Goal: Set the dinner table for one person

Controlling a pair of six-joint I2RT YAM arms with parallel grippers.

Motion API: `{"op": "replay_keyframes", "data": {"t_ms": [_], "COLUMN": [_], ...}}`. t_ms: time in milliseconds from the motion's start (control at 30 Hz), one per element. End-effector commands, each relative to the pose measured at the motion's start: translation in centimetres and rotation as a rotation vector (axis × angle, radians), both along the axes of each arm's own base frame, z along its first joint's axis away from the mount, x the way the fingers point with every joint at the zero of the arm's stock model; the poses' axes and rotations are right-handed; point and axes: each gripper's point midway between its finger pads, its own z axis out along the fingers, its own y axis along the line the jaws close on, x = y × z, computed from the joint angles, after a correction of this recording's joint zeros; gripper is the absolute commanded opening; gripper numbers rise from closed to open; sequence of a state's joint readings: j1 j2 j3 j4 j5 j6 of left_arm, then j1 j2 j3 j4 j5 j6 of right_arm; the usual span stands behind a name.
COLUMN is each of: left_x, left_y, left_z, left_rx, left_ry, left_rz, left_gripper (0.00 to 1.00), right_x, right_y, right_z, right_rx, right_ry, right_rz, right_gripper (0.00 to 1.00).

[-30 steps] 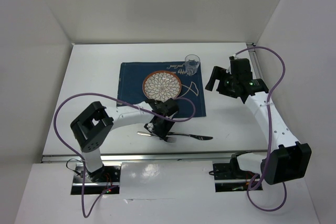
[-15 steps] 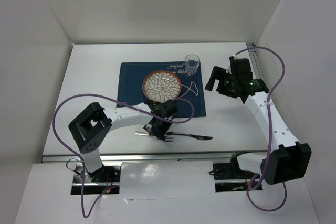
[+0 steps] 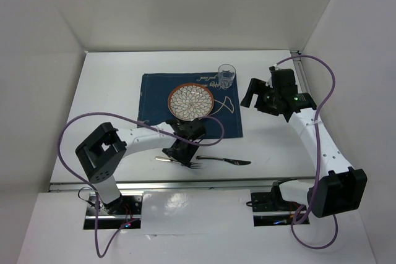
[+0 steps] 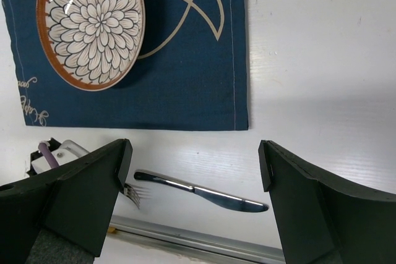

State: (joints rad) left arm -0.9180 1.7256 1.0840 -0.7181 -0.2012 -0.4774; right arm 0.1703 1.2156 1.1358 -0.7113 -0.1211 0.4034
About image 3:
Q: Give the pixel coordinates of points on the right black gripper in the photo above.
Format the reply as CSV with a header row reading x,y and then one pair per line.
x,y
255,86

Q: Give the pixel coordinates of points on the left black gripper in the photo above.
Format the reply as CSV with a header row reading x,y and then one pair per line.
x,y
185,157

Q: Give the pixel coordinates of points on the silver fork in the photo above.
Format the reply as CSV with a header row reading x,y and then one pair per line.
x,y
190,165

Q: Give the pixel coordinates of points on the clear drinking glass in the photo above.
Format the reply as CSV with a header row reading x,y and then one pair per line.
x,y
226,75

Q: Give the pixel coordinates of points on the floral ceramic plate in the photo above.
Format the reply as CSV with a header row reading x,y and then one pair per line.
x,y
190,101

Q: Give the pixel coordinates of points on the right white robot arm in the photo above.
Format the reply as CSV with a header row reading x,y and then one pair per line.
x,y
338,187

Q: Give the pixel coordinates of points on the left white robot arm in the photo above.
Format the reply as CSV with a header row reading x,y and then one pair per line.
x,y
102,151

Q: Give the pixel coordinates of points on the silver table knife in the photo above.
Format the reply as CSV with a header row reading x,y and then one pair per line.
x,y
227,160

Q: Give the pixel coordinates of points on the aluminium right side rail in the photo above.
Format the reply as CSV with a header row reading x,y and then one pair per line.
x,y
299,69

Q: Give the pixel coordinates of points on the aluminium rail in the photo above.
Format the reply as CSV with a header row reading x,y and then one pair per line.
x,y
184,185
299,69

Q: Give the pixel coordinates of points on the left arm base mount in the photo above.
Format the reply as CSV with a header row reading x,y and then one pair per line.
x,y
127,211

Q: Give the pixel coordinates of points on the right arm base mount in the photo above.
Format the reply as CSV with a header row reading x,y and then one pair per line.
x,y
269,209

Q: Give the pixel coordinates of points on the aluminium front rail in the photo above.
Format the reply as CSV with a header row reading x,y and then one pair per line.
x,y
184,185

